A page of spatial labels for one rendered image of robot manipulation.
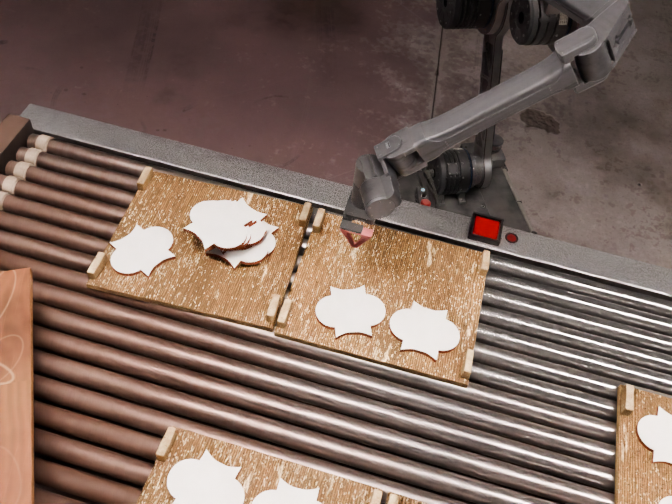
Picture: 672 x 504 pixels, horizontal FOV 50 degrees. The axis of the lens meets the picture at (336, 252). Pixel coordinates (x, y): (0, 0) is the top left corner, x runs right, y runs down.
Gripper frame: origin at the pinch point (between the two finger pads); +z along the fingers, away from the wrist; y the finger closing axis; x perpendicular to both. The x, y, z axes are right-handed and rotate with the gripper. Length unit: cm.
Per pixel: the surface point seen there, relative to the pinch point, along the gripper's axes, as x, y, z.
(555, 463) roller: -49, -36, 11
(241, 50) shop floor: 93, 178, 101
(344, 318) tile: -1.9, -18.5, 7.9
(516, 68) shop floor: -41, 214, 102
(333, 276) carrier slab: 3.2, -7.9, 8.9
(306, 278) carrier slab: 8.7, -10.3, 8.9
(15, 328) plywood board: 55, -45, -2
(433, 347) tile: -21.3, -19.6, 8.0
